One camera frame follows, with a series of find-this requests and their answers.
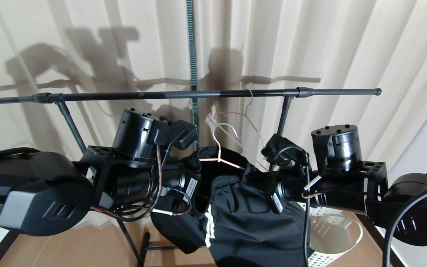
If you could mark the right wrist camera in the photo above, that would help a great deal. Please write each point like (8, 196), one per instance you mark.
(280, 148)

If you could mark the white laundry basket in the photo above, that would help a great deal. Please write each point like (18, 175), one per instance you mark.
(336, 233)

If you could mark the black shorts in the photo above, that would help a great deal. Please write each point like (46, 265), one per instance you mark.
(254, 222)

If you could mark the white curtain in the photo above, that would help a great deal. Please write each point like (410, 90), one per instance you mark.
(347, 44)

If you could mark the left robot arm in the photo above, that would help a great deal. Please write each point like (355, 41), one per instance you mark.
(32, 193)

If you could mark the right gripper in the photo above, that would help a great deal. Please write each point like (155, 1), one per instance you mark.
(295, 193)

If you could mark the black clothes rack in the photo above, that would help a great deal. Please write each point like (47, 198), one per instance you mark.
(161, 95)

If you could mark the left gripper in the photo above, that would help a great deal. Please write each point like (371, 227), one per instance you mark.
(176, 181)

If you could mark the pink clothes hanger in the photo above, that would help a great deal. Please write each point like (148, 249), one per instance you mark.
(249, 100)
(219, 148)

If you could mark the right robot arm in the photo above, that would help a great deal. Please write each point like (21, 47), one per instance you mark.
(421, 207)

